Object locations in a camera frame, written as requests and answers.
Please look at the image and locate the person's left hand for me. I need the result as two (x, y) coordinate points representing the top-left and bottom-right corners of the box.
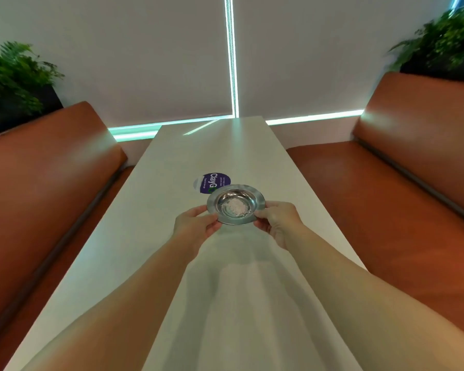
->
(171, 205), (223, 263)

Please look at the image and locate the person's right hand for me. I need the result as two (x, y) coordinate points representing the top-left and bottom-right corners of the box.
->
(253, 201), (307, 250)

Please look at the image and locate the small steel dish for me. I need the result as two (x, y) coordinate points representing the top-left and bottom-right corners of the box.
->
(206, 184), (266, 225)

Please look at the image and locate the person's left forearm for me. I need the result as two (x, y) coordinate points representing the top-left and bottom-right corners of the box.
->
(21, 237), (202, 371)

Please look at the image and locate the person's right forearm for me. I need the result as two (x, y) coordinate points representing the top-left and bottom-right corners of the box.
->
(284, 224), (464, 371)

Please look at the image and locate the round purple sticker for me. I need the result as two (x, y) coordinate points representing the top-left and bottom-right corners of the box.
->
(193, 172), (231, 195)

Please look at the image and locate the white powder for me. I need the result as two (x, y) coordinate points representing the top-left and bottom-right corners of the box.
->
(226, 199), (250, 218)

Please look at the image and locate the brown leather bench seat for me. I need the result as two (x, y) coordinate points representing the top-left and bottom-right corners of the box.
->
(286, 72), (464, 343)
(0, 101), (137, 371)

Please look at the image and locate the white roller blind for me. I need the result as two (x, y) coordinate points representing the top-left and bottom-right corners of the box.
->
(0, 0), (233, 129)
(232, 0), (454, 121)

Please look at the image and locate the black planter box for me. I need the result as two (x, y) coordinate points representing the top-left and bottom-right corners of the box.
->
(0, 86), (64, 139)
(400, 54), (464, 84)

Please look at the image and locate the green fern plant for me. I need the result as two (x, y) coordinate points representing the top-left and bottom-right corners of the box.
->
(0, 41), (65, 116)
(387, 3), (464, 72)

